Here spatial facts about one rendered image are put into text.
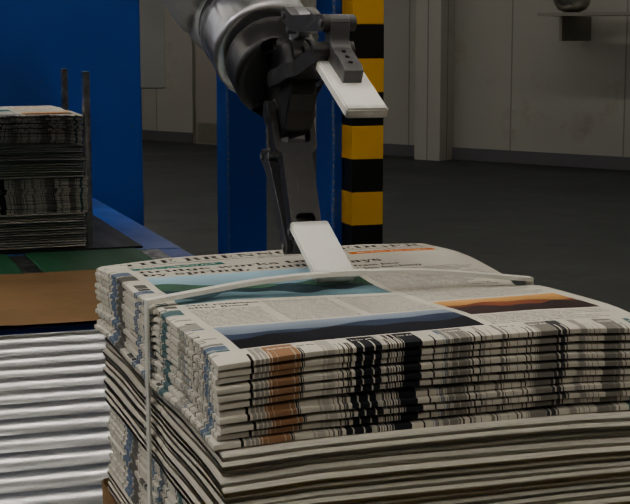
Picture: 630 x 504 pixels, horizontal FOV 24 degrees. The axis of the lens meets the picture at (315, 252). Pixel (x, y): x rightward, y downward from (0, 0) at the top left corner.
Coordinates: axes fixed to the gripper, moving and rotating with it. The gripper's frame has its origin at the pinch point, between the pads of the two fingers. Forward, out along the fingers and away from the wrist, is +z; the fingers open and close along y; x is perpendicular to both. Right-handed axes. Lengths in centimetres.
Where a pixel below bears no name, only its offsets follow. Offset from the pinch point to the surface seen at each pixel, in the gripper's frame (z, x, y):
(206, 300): 3.3, 10.2, 6.4
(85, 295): -104, -4, 86
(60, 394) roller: -49, 9, 59
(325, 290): 2.4, 1.2, 6.9
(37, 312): -93, 5, 81
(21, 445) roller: -32, 17, 50
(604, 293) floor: -401, -316, 327
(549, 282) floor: -433, -306, 343
